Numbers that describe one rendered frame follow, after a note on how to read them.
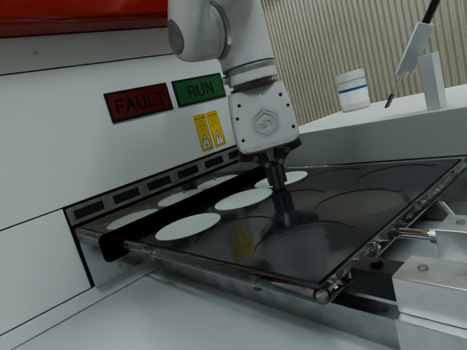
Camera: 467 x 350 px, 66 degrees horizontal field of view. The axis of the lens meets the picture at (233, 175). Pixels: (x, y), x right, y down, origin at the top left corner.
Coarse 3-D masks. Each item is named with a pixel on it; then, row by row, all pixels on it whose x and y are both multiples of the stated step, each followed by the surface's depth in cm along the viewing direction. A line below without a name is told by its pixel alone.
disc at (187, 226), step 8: (192, 216) 58; (200, 216) 57; (208, 216) 56; (216, 216) 54; (176, 224) 56; (184, 224) 55; (192, 224) 53; (200, 224) 52; (208, 224) 51; (160, 232) 54; (168, 232) 53; (176, 232) 52; (184, 232) 51; (192, 232) 50
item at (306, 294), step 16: (128, 240) 53; (160, 256) 45; (176, 256) 42; (192, 256) 40; (208, 272) 37; (224, 272) 35; (240, 272) 33; (256, 272) 32; (272, 288) 30; (288, 288) 29; (304, 288) 28; (320, 288) 27
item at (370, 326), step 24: (168, 264) 58; (216, 288) 49; (240, 288) 44; (288, 312) 39; (312, 312) 36; (336, 312) 34; (360, 312) 32; (384, 312) 30; (360, 336) 32; (384, 336) 30
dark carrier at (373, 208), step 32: (448, 160) 50; (288, 192) 57; (320, 192) 52; (352, 192) 48; (384, 192) 45; (416, 192) 41; (224, 224) 49; (256, 224) 46; (288, 224) 42; (320, 224) 40; (352, 224) 37; (384, 224) 35; (224, 256) 38; (256, 256) 36; (288, 256) 34; (320, 256) 33
